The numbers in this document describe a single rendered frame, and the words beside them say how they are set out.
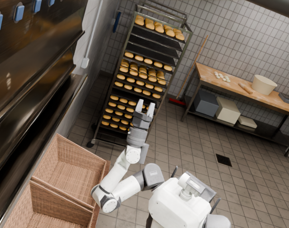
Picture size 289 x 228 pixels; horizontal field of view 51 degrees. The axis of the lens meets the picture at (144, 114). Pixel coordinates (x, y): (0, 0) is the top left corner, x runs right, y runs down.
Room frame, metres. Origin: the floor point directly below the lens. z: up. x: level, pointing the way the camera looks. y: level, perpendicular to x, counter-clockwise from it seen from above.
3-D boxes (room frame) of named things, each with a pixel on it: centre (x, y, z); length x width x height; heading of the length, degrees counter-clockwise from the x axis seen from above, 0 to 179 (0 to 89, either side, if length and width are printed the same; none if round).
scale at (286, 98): (5.59, -2.37, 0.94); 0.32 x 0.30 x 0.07; 8
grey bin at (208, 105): (5.35, -0.97, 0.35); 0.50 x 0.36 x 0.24; 8
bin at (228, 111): (5.41, -1.38, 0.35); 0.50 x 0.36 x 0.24; 9
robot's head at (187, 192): (1.20, -0.33, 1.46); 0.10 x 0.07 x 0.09; 64
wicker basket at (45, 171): (1.79, 0.34, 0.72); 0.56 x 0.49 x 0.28; 8
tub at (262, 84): (5.55, -1.80, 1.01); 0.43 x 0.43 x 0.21
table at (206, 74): (5.45, -1.66, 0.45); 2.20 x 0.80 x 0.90; 98
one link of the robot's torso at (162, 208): (1.25, -0.36, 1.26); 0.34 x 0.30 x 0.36; 64
